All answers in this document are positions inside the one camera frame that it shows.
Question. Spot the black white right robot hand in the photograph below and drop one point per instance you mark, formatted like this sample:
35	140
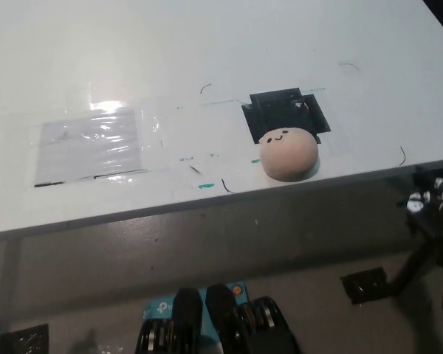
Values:
433	217

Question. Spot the pink dumpling toy smiling face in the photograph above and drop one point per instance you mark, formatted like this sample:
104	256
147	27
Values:
288	155

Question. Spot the black square mask patch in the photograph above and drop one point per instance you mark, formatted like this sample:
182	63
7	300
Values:
277	110

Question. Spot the taped clear plastic sheet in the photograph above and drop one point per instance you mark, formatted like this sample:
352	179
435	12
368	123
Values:
90	147

